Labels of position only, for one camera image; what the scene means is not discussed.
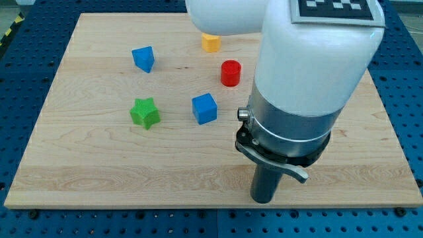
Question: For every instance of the fiducial marker tag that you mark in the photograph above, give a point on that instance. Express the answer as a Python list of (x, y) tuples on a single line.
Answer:
[(338, 12)]

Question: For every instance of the wooden board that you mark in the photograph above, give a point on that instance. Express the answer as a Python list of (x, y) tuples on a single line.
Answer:
[(86, 153)]

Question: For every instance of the red cylinder block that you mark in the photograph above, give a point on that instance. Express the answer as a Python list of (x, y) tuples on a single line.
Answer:
[(230, 73)]

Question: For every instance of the blue triangle block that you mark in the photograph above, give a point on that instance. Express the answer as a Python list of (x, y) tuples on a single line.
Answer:
[(144, 58)]

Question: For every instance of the black clamp with grey lever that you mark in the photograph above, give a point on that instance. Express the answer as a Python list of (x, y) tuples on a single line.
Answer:
[(276, 162)]

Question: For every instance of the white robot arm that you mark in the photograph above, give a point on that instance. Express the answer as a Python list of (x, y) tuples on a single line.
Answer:
[(312, 56)]

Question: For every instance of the blue cube block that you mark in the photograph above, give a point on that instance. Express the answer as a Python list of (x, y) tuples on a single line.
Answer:
[(204, 108)]

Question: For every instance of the yellow block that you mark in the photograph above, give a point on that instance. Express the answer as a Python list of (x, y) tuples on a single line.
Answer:
[(211, 43)]

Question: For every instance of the green star block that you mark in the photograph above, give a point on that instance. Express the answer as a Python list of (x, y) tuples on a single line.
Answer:
[(145, 113)]

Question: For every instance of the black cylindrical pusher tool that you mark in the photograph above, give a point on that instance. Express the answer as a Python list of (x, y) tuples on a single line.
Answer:
[(264, 184)]

